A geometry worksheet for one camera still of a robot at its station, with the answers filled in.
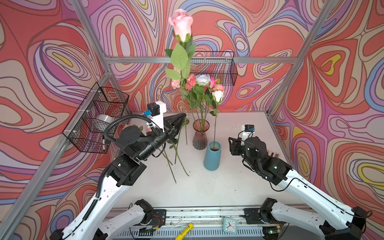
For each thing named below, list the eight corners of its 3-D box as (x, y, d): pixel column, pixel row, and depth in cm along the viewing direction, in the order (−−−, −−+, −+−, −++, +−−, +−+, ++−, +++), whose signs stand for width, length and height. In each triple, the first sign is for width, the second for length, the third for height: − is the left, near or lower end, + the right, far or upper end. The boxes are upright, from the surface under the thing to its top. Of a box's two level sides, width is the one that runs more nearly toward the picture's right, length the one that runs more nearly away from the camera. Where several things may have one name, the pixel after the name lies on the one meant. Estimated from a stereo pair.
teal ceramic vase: (209, 174, 89) (213, 158, 73) (201, 162, 94) (203, 145, 78) (221, 168, 92) (227, 151, 76) (212, 156, 97) (216, 138, 81)
